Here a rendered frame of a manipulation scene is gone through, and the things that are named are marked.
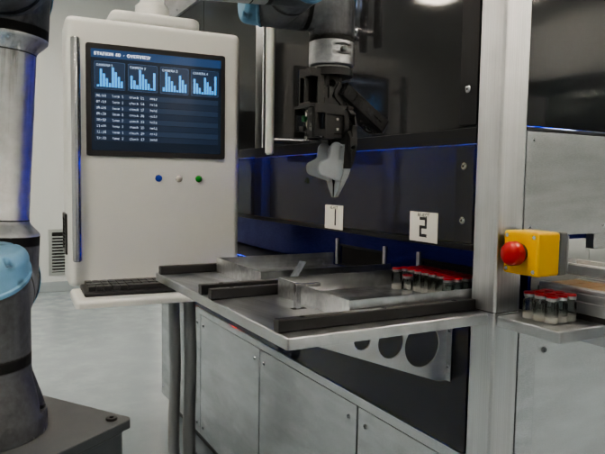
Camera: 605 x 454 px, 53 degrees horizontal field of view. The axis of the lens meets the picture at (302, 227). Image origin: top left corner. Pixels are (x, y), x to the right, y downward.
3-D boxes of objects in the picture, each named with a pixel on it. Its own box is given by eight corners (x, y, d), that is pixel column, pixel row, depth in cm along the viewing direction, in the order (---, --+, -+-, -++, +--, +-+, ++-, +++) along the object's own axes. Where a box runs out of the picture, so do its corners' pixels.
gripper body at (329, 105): (292, 141, 104) (293, 69, 103) (334, 144, 108) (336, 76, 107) (315, 140, 97) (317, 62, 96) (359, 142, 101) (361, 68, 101)
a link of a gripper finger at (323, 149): (302, 196, 105) (302, 141, 104) (330, 196, 108) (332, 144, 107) (311, 196, 102) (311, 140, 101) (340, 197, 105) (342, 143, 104)
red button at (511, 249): (512, 263, 103) (514, 240, 103) (532, 266, 100) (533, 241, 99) (496, 264, 101) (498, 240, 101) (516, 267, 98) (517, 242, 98)
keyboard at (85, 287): (220, 280, 185) (220, 272, 184) (234, 288, 172) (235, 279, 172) (79, 288, 168) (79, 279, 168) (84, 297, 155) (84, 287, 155)
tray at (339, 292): (411, 283, 139) (411, 267, 139) (499, 304, 116) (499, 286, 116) (277, 295, 123) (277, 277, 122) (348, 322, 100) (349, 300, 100)
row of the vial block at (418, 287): (405, 286, 133) (406, 266, 133) (465, 301, 117) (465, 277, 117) (397, 287, 132) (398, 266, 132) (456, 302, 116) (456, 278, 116)
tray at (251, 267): (332, 264, 169) (332, 251, 168) (390, 278, 146) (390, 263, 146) (216, 271, 152) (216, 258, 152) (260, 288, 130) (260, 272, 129)
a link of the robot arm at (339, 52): (338, 50, 107) (365, 41, 100) (337, 77, 107) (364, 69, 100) (301, 45, 103) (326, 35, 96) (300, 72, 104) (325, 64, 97)
